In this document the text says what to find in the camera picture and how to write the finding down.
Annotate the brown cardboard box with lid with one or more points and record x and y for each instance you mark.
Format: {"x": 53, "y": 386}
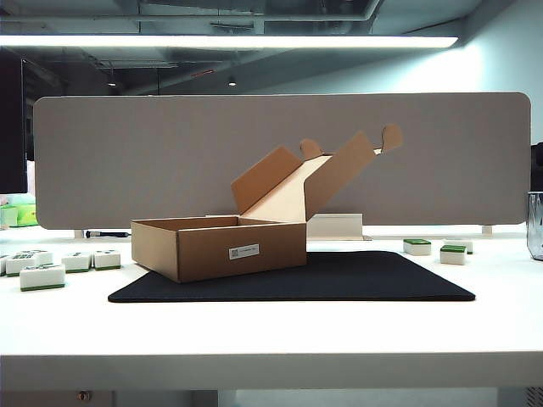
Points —
{"x": 199, "y": 254}

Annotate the white green mahjong tile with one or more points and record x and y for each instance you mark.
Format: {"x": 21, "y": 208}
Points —
{"x": 417, "y": 248}
{"x": 465, "y": 243}
{"x": 2, "y": 265}
{"x": 77, "y": 262}
{"x": 453, "y": 255}
{"x": 42, "y": 280}
{"x": 18, "y": 266}
{"x": 107, "y": 260}
{"x": 43, "y": 256}

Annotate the black rectangular mat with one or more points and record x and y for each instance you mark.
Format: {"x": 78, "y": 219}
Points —
{"x": 360, "y": 280}

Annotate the round ceiling spot light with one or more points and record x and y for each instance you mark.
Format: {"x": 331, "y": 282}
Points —
{"x": 111, "y": 84}
{"x": 232, "y": 83}

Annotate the grey fabric desk divider panel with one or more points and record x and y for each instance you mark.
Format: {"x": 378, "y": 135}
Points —
{"x": 127, "y": 169}

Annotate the black marker pen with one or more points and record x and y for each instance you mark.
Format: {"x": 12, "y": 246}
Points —
{"x": 106, "y": 234}

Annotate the long ceiling light strip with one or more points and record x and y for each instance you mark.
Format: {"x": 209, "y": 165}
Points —
{"x": 212, "y": 41}

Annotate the green packaged item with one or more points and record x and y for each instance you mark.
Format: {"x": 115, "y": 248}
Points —
{"x": 19, "y": 216}

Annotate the clear glass container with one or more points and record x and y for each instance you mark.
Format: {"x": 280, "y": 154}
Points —
{"x": 535, "y": 229}

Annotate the black office chair back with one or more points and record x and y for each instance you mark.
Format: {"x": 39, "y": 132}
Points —
{"x": 537, "y": 169}

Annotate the metal desk lock cylinder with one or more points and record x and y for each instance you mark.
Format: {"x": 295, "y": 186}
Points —
{"x": 84, "y": 396}

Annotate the black computer monitor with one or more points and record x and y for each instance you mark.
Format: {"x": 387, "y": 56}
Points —
{"x": 12, "y": 127}

